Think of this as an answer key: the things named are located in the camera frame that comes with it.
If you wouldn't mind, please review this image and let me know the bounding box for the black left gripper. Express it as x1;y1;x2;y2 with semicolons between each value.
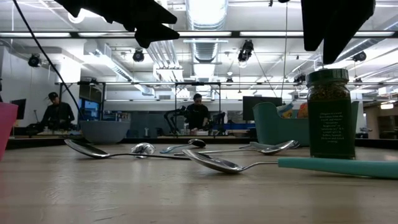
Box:
54;0;180;49

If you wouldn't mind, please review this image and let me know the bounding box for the silver and yellow snack bag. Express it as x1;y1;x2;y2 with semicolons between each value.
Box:
276;102;295;119

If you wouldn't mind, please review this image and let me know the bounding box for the green-lid oregano spice jar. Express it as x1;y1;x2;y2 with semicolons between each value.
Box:
305;68;357;161

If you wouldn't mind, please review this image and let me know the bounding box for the all-black metal spoon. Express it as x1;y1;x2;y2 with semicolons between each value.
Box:
64;138;191;161

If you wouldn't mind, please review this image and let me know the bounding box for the black overhead crossbar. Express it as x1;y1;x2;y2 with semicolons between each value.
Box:
0;30;398;39

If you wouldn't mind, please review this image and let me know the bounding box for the dark computer monitor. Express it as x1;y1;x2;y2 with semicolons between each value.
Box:
11;98;27;121
242;95;283;121

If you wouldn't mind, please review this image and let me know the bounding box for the person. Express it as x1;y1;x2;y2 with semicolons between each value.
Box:
185;93;210;131
41;91;76;131

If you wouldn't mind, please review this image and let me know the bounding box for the green plastic bin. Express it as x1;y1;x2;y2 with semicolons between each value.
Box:
252;101;360;147

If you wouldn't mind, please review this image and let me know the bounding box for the light blue bowl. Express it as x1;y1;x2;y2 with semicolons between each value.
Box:
79;120;131;145

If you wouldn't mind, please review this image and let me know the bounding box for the pink plastic tray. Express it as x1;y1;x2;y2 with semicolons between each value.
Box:
0;102;19;161

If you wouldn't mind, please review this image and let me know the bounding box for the silver ceiling air duct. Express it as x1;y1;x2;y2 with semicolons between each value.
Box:
185;0;229;78

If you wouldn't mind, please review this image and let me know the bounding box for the black background rig frame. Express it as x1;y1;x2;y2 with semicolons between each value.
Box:
55;81;222;138

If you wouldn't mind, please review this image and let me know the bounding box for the light-blue-handled metal spoon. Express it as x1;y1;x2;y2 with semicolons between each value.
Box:
248;141;302;150

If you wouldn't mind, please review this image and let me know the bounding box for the purple-handled metal spoon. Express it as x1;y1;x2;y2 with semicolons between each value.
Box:
130;142;156;159

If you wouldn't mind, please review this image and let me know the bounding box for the black-bowl blue-handled spoon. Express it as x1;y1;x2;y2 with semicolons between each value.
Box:
159;138;206;154

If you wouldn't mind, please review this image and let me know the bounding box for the green-handled metal spoon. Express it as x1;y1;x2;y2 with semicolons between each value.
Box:
238;141;265;149

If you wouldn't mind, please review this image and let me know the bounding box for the teal-handled metal spoon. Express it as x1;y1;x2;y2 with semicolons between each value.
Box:
182;149;398;180

